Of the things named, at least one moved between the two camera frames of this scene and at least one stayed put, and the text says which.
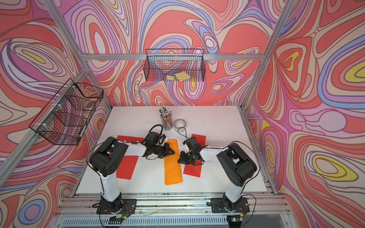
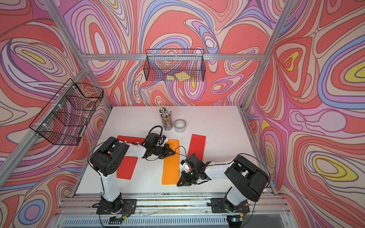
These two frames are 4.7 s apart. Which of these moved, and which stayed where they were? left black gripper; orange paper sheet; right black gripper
Moved: right black gripper
Stayed: left black gripper; orange paper sheet
